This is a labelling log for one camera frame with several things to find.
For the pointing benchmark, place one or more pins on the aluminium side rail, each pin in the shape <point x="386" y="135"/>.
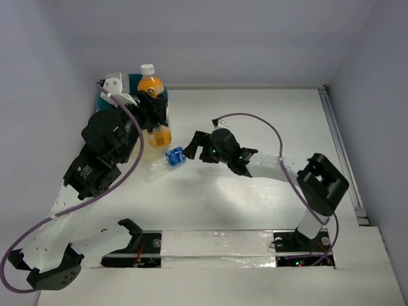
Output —
<point x="356" y="200"/>

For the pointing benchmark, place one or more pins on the small blue label bottle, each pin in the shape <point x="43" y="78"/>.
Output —
<point x="169" y="161"/>

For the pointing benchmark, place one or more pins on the orange bottle dark label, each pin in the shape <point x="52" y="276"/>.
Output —
<point x="152" y="95"/>

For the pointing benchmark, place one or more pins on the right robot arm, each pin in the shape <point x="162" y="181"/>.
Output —
<point x="318" y="183"/>

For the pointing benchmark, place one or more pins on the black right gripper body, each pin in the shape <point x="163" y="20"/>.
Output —
<point x="222" y="157"/>

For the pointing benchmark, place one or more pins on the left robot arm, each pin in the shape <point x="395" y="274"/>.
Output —
<point x="46" y="250"/>

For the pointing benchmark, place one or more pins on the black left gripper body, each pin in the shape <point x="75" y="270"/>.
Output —
<point x="153" y="106"/>

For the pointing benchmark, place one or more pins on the teal and cream bin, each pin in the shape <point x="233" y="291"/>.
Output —
<point x="150" y="153"/>

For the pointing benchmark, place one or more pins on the silver taped front rail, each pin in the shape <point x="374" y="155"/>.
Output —
<point x="222" y="249"/>

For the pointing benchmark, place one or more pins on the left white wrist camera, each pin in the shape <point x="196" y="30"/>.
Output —
<point x="117" y="84"/>

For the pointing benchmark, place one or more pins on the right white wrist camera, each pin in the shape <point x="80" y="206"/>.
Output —
<point x="219" y="124"/>

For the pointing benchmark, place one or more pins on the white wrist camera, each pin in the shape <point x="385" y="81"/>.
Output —
<point x="117" y="84"/>
<point x="219" y="124"/>

